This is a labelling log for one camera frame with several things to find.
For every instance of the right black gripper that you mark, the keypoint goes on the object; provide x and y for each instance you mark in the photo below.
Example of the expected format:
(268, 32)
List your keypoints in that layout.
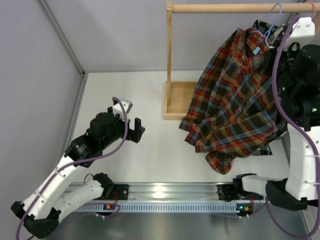
(293, 50)

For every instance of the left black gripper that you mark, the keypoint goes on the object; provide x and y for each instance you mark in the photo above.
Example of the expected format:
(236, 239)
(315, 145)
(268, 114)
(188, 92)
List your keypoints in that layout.
(135, 135)

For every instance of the blue wire hanger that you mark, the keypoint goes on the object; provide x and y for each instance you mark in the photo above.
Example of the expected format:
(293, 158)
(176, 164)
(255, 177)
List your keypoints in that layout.
(269, 28)

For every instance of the red brown plaid shirt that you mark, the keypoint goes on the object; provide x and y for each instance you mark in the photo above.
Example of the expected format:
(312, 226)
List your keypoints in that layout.
(231, 112)

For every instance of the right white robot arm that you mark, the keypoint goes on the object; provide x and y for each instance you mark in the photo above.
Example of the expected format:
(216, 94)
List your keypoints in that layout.
(301, 188)

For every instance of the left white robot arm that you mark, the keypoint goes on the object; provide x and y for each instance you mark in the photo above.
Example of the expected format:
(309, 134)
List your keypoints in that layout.
(44, 210)

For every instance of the black white checkered shirt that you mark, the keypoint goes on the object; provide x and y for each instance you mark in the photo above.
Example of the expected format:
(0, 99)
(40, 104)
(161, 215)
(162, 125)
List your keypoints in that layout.
(279, 125)

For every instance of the wooden clothes rack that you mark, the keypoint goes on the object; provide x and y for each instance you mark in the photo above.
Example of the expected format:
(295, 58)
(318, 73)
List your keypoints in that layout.
(178, 94)

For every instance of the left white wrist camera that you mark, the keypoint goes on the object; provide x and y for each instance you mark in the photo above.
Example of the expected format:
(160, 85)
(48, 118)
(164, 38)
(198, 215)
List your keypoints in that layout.
(121, 107)

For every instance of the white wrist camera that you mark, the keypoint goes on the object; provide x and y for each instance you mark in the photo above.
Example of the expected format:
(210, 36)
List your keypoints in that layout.
(121, 107)
(302, 32)

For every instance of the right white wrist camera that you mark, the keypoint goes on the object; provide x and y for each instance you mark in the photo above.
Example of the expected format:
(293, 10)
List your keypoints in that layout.
(302, 32)

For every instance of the pink wire hanger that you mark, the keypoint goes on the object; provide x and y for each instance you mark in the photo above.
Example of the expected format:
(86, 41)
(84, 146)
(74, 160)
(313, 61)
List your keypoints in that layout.
(313, 8)

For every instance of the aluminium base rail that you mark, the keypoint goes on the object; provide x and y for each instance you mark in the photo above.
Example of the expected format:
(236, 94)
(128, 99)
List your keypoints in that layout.
(173, 192)

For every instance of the perforated cable duct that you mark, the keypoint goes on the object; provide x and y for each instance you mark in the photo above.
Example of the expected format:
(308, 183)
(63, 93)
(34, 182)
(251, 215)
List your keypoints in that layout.
(174, 207)

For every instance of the aluminium frame post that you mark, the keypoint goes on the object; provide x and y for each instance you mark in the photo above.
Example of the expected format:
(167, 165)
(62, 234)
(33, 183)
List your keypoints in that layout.
(61, 35)

